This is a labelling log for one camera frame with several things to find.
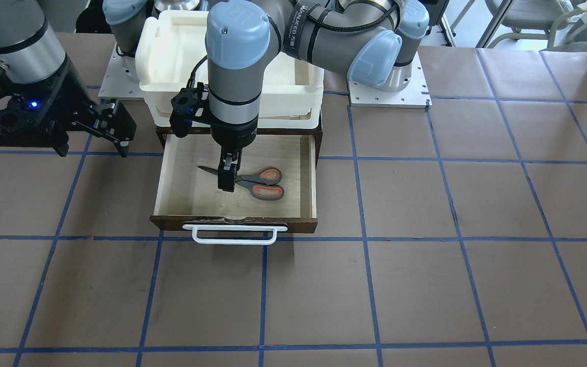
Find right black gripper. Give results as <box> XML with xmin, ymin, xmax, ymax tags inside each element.
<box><xmin>0</xmin><ymin>57</ymin><xmax>137</xmax><ymax>158</ymax></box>

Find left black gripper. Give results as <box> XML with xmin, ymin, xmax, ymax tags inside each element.
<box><xmin>209</xmin><ymin>115</ymin><xmax>258</xmax><ymax>192</ymax></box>

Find orange grey scissors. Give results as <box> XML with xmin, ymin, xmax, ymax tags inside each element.
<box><xmin>197</xmin><ymin>165</ymin><xmax>286</xmax><ymax>201</ymax></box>

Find wooden drawer with white handle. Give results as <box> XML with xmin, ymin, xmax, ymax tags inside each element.
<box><xmin>150</xmin><ymin>134</ymin><xmax>318</xmax><ymax>244</ymax></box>

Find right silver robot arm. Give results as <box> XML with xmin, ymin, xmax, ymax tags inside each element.
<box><xmin>0</xmin><ymin>1</ymin><xmax>137</xmax><ymax>158</ymax></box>

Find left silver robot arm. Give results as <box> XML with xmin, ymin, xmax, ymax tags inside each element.
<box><xmin>204</xmin><ymin>1</ymin><xmax>430</xmax><ymax>192</ymax></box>

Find dark wooden drawer cabinet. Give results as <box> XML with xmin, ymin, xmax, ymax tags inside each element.
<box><xmin>155</xmin><ymin>110</ymin><xmax>324</xmax><ymax>169</ymax></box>

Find cream plastic tray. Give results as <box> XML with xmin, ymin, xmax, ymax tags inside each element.
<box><xmin>136</xmin><ymin>10</ymin><xmax>325</xmax><ymax>129</ymax></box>

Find grey chair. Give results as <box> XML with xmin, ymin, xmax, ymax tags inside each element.
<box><xmin>477</xmin><ymin>1</ymin><xmax>587</xmax><ymax>48</ymax></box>

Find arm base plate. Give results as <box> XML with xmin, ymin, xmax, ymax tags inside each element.
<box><xmin>349</xmin><ymin>54</ymin><xmax>433</xmax><ymax>109</ymax></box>
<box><xmin>98</xmin><ymin>44</ymin><xmax>144</xmax><ymax>101</ymax></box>

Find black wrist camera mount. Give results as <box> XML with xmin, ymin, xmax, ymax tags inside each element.
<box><xmin>169</xmin><ymin>82</ymin><xmax>210</xmax><ymax>139</ymax></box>

